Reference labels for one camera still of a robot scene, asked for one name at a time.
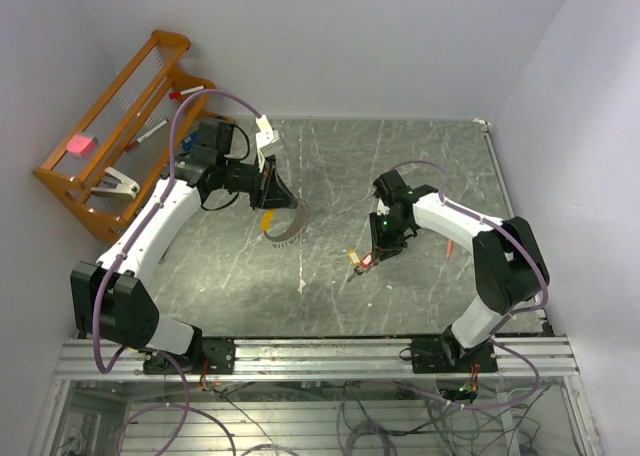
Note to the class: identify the brown tipped marker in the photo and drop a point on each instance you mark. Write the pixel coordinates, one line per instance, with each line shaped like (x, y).
(149, 133)

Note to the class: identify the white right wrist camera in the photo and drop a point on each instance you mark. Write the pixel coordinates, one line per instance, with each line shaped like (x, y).
(382, 209)

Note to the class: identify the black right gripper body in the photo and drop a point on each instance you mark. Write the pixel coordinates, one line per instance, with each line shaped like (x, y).
(388, 234)

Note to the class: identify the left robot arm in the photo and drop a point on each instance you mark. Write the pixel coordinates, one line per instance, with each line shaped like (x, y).
(110, 297)

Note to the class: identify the red capped marker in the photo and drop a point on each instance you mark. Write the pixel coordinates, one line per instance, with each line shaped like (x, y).
(185, 92)

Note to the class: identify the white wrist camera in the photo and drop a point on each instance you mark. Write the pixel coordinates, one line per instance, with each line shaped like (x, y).
(268, 141)
(382, 209)

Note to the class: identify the blue stapler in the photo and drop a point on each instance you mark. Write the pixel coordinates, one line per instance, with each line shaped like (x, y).
(188, 142)

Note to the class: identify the yellow key tag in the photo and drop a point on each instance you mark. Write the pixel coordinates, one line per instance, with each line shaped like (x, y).
(353, 257)

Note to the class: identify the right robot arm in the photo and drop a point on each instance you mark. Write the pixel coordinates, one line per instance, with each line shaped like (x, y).
(509, 269)

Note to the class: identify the silver key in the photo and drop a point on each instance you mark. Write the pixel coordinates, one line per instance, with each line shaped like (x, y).
(356, 273)

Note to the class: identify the large keyring with yellow handle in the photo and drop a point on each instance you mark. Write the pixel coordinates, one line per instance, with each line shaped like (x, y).
(297, 227)

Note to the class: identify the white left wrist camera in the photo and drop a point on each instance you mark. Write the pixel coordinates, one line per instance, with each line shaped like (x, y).
(268, 141)

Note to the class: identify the pink eraser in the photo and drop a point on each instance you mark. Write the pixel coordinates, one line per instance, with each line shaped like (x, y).
(81, 145)

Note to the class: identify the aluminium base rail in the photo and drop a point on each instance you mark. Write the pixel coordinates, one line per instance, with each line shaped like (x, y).
(309, 360)

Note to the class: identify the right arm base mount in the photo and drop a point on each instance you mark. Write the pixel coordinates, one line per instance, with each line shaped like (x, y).
(431, 355)

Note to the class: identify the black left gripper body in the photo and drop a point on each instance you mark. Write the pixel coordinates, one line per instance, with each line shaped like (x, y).
(262, 182)

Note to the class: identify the red key tag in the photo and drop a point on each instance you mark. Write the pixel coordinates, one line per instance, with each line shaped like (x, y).
(367, 261)

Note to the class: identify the white stapler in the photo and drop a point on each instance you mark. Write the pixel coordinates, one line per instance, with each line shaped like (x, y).
(116, 185)

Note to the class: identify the orange wooden rack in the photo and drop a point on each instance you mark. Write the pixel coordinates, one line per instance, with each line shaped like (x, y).
(135, 101)

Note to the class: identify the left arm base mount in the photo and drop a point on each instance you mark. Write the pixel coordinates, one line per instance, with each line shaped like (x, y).
(208, 356)

